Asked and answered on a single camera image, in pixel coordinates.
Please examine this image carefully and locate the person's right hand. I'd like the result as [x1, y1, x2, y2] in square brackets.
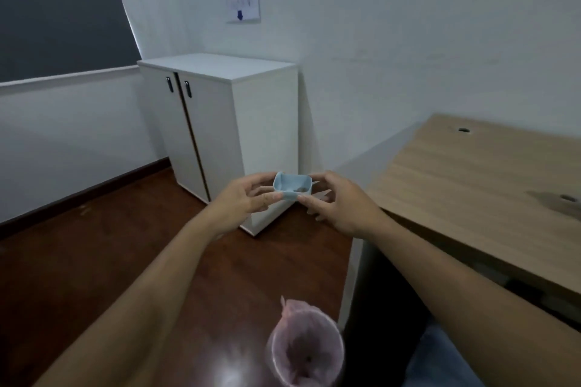
[297, 170, 387, 242]

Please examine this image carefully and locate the person's left hand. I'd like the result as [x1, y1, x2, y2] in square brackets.
[205, 172, 285, 238]

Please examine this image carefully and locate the small light blue plastic container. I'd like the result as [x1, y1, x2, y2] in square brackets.
[273, 172, 313, 202]

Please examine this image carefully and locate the person's right forearm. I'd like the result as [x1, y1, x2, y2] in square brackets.
[359, 213, 581, 387]

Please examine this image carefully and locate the person's left forearm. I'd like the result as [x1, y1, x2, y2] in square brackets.
[34, 213, 233, 387]

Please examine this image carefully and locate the white two-door cabinet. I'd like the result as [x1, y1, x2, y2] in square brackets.
[137, 53, 299, 237]

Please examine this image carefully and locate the waste bin with pink liner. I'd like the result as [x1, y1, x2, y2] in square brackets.
[265, 295, 346, 387]

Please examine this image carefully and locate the wooden desk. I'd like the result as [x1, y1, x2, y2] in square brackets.
[338, 113, 581, 326]

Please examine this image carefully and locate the person's blue jeans leg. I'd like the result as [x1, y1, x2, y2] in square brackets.
[403, 323, 489, 387]

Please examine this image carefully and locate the dark window pane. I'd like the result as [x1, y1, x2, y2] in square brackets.
[0, 0, 142, 84]

